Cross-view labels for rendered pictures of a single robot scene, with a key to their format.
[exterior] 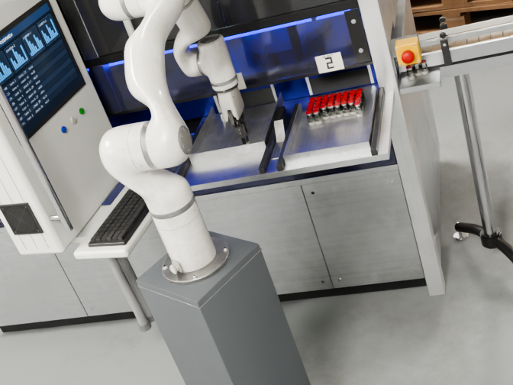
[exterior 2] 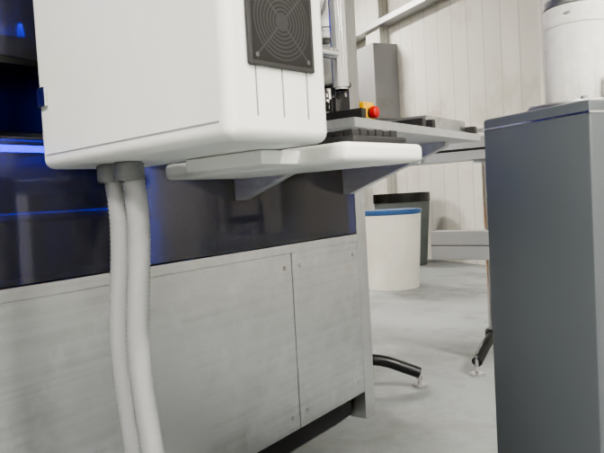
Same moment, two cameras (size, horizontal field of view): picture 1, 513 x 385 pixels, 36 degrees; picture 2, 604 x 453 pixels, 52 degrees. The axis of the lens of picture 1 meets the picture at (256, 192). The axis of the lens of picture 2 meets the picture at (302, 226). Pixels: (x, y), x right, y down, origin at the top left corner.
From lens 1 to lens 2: 2.78 m
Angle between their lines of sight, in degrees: 76
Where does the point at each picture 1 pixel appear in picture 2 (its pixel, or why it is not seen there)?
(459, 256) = not seen: hidden behind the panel
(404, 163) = (360, 233)
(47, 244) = (308, 109)
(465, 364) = (492, 425)
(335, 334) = not seen: outside the picture
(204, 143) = not seen: hidden behind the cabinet
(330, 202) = (311, 280)
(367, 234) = (333, 331)
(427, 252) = (368, 352)
